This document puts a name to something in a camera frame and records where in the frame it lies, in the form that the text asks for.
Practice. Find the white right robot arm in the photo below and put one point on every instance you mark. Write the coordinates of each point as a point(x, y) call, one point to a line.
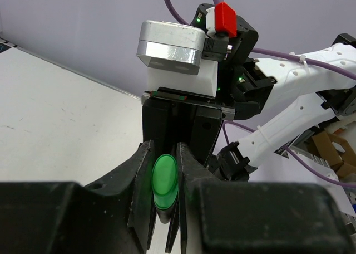
point(321, 86)

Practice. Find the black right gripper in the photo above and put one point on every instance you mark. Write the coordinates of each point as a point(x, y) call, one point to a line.
point(207, 121)

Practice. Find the right black logo sticker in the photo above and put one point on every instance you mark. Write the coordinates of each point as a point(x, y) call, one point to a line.
point(4, 45)

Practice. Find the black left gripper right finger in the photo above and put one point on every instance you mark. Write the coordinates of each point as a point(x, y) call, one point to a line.
point(193, 179)

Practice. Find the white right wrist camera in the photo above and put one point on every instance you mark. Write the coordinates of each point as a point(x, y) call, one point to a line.
point(186, 57)

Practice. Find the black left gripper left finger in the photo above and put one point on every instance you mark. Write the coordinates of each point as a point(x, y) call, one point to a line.
point(112, 214)

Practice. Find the brown cardboard box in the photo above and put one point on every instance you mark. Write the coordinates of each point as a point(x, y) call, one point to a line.
point(336, 151)

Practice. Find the black highlighter green cap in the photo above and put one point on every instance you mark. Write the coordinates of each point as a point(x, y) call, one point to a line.
point(165, 229)

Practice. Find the green translucent cap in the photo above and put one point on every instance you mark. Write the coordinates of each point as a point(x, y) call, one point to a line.
point(165, 181)

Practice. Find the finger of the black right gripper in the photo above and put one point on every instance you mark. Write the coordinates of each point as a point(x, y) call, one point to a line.
point(156, 114)

